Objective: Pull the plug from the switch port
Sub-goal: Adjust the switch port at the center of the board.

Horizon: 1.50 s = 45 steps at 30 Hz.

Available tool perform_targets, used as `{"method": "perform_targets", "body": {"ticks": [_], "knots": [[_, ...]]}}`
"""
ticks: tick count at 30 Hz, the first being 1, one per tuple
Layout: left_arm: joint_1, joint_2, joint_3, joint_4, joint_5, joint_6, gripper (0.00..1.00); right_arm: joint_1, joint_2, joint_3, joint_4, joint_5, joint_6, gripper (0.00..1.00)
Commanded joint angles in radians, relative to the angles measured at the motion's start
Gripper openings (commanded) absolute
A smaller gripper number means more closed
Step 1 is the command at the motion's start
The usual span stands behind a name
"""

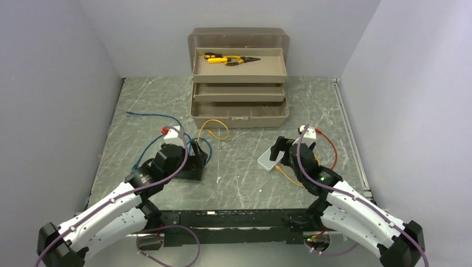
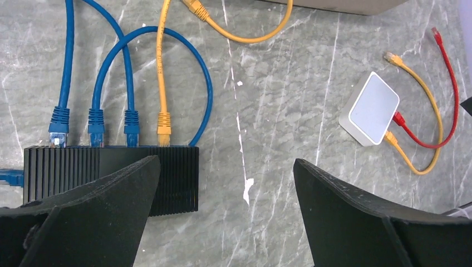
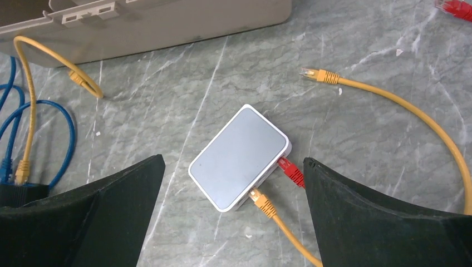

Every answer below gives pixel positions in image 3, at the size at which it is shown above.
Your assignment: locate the white mini router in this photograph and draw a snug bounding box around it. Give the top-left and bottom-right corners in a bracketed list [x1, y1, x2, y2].
[188, 104, 292, 212]

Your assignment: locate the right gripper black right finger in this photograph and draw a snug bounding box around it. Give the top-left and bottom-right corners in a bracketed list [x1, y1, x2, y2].
[303, 157, 471, 266]

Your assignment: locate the black network switch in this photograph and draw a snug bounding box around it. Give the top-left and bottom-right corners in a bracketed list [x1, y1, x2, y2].
[1, 183, 49, 208]

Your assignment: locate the beige plastic toolbox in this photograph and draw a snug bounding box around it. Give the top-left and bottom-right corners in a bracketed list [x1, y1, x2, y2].
[1, 1, 292, 64]

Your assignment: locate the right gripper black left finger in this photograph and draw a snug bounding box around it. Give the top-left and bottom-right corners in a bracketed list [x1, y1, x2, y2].
[1, 154, 166, 266]

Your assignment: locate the blue ethernet cable long loop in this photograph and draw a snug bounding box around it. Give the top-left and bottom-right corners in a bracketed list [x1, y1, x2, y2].
[1, 100, 77, 191]

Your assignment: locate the yellow ethernet cable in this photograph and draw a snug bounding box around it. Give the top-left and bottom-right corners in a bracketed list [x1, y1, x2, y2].
[299, 67, 472, 216]
[13, 35, 105, 185]

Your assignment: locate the yellow ethernet cable on router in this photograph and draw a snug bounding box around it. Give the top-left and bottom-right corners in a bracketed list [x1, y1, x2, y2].
[299, 67, 472, 216]

